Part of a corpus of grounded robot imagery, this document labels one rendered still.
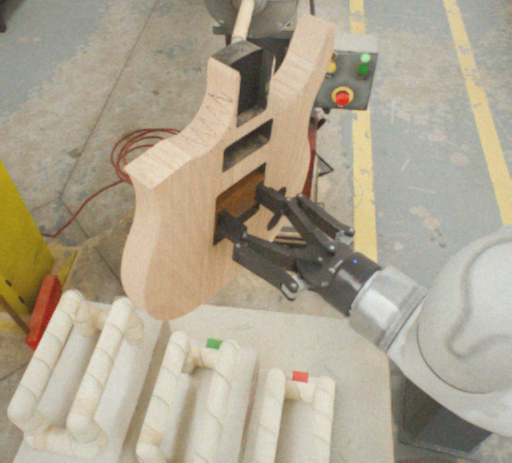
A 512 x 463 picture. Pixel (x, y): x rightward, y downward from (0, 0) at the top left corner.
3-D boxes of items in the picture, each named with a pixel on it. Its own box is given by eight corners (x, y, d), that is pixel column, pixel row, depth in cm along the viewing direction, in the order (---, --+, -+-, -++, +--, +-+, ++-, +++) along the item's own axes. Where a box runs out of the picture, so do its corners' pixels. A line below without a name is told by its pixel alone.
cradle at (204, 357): (180, 348, 89) (178, 340, 87) (243, 357, 88) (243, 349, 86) (175, 365, 87) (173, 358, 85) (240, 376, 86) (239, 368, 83)
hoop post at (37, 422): (38, 419, 74) (15, 396, 67) (58, 422, 73) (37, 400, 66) (28, 441, 72) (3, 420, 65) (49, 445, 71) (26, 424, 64)
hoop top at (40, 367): (69, 294, 79) (63, 283, 76) (88, 297, 78) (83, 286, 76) (8, 424, 66) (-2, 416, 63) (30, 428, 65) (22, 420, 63)
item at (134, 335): (128, 326, 84) (116, 297, 76) (147, 329, 83) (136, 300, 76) (122, 344, 82) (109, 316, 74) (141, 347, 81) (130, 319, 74)
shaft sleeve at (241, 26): (239, -1, 124) (251, -5, 123) (244, 11, 127) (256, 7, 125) (228, 38, 113) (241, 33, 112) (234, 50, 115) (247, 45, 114)
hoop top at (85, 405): (118, 303, 78) (114, 292, 75) (138, 306, 77) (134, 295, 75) (66, 435, 65) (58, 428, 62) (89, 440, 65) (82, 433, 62)
